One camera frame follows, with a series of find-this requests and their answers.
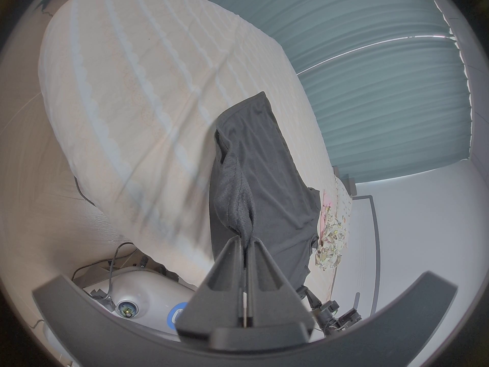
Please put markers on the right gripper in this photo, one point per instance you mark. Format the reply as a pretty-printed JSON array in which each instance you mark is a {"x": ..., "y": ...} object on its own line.
[{"x": 317, "y": 307}]

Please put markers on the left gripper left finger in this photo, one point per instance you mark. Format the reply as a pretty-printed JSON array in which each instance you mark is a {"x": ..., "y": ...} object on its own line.
[{"x": 221, "y": 293}]

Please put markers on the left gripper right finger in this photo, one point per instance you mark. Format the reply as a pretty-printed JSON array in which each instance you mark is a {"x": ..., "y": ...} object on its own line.
[{"x": 275, "y": 293}]

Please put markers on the black T-shirt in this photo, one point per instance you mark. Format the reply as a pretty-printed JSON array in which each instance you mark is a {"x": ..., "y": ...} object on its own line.
[{"x": 267, "y": 166}]

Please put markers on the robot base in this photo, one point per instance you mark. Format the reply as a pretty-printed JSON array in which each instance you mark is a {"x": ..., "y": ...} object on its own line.
[{"x": 152, "y": 293}]

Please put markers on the white printed pyjama top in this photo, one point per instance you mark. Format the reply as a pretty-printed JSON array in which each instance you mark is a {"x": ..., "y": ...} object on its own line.
[{"x": 332, "y": 243}]

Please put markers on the pink garment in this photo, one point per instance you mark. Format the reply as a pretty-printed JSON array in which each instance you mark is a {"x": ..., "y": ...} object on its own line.
[{"x": 327, "y": 208}]

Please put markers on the white printed pillow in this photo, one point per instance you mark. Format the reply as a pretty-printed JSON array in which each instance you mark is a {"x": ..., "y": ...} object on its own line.
[{"x": 344, "y": 208}]

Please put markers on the grey bedside table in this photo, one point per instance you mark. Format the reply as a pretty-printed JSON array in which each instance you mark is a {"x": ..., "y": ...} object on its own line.
[{"x": 350, "y": 186}]

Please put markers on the blue-green curtain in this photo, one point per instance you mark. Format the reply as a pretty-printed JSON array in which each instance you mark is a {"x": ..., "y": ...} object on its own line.
[
  {"x": 305, "y": 13},
  {"x": 382, "y": 109}
]

